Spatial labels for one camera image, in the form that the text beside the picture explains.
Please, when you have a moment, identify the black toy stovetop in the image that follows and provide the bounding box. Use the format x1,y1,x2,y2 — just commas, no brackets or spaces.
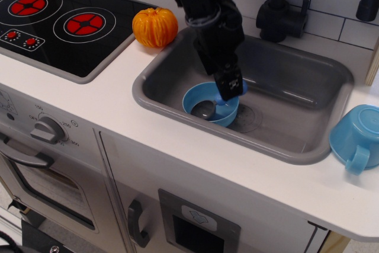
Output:
1,0,149,84

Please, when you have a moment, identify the orange plastic pumpkin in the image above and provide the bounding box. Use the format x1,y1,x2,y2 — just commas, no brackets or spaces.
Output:
132,7,178,48

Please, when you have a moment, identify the grey plastic sink basin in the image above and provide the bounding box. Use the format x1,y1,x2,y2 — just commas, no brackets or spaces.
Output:
132,29,354,165

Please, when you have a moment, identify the light blue plastic cup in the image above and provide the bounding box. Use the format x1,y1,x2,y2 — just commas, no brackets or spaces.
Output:
329,104,378,175

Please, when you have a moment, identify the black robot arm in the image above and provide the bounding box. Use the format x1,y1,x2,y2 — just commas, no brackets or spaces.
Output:
175,0,245,101

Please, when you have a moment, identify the grey cabinet door handle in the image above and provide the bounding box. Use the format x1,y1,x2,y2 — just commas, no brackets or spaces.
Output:
127,200,150,248

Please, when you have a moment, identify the grey oven door handle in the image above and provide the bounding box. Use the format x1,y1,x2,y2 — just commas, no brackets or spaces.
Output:
1,133,54,168

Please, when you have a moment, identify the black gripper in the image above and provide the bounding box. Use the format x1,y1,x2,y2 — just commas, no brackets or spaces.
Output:
194,0,245,101

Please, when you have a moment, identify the grey oven knob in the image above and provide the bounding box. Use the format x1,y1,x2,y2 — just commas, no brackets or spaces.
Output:
30,117,65,145

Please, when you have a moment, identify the dark grey toy faucet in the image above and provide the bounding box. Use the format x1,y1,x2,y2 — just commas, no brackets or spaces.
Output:
256,0,378,43

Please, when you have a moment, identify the black cable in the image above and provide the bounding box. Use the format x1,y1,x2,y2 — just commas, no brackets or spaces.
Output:
0,229,21,253

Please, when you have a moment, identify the light blue plastic bowl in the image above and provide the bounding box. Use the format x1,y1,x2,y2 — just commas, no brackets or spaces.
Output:
182,82,239,127

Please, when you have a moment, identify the grey spoon with blue handle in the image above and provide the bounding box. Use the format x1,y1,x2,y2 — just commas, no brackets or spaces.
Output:
189,78,249,121

